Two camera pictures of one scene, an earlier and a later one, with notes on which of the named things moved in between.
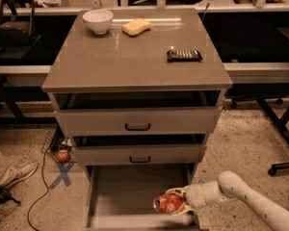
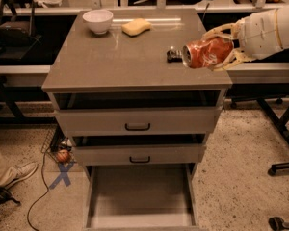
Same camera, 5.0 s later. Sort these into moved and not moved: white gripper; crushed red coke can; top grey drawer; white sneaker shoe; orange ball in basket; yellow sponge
Moved: crushed red coke can; white gripper
Not moved: yellow sponge; orange ball in basket; top grey drawer; white sneaker shoe
